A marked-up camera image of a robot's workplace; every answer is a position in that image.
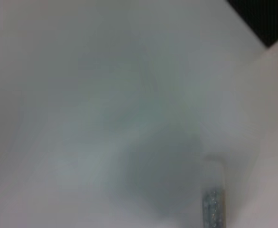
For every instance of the grey marker pen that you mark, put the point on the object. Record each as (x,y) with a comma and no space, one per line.
(213,202)

